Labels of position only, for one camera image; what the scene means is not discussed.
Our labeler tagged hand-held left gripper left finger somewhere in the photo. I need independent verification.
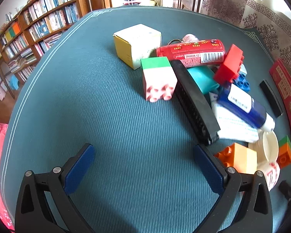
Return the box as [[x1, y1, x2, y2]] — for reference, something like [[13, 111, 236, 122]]
[[15, 143, 95, 233]]

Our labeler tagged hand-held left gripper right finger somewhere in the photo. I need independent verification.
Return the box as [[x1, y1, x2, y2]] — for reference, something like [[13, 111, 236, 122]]
[[193, 144, 273, 233]]

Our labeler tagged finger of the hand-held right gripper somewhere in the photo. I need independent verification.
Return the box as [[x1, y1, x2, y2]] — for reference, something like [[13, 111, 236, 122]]
[[279, 180, 291, 214]]

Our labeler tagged orange and tan building block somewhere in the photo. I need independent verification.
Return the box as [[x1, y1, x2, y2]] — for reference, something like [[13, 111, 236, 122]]
[[214, 142, 258, 174]]

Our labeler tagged orange and green building block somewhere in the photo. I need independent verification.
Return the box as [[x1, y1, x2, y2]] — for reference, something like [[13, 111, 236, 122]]
[[277, 136, 291, 169]]

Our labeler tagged white paper packet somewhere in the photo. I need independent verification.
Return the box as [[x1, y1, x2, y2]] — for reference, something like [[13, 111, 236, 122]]
[[209, 92, 260, 143]]

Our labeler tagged white jar lid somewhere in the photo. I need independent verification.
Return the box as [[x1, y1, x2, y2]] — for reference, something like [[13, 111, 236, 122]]
[[248, 130, 280, 163]]

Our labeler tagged long black ribbed bar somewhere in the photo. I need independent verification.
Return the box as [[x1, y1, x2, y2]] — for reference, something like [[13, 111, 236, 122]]
[[171, 60, 221, 146]]

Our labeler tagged dark blue tube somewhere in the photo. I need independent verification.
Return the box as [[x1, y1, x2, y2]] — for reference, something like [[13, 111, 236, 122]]
[[217, 83, 276, 132]]

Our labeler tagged teal square case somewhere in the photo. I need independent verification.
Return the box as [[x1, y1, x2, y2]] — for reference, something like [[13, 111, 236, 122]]
[[187, 67, 220, 95]]

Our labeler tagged blue building block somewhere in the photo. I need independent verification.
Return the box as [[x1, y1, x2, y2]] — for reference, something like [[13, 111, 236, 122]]
[[232, 74, 252, 93]]

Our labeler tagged short black bar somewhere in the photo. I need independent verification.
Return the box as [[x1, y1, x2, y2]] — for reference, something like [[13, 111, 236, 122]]
[[259, 79, 284, 117]]

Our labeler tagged red storage box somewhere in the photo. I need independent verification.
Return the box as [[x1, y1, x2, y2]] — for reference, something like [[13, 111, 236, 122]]
[[269, 58, 291, 137]]

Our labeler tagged pink and green building block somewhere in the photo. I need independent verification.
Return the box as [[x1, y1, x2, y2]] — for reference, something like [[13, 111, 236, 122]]
[[140, 57, 178, 102]]

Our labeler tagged red building block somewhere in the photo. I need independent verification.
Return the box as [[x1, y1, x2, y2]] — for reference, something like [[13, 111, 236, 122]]
[[213, 44, 245, 84]]

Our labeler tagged red printed tube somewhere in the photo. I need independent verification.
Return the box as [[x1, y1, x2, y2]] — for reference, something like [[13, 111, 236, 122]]
[[156, 39, 226, 68]]

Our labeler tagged pink roll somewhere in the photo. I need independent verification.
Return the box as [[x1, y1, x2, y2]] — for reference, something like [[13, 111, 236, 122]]
[[182, 34, 199, 44]]

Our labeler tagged yellow and white cardboard box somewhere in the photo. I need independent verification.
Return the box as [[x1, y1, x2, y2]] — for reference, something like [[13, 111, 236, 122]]
[[113, 24, 162, 70]]

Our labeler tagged teal cloth-covered desktop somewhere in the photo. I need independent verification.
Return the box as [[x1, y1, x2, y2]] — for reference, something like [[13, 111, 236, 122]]
[[0, 6, 291, 233]]

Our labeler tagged blue stool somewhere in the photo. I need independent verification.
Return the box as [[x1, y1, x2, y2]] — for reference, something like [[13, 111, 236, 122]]
[[9, 74, 20, 88]]

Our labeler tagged gold metal keyring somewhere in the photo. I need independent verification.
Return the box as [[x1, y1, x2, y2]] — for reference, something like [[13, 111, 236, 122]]
[[169, 38, 185, 47]]

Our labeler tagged wooden bookshelf with books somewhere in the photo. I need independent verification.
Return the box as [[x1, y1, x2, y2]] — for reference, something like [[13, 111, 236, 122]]
[[0, 0, 85, 100]]

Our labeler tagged patterned beige curtain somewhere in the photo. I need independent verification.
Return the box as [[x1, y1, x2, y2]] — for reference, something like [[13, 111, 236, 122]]
[[200, 0, 291, 78]]

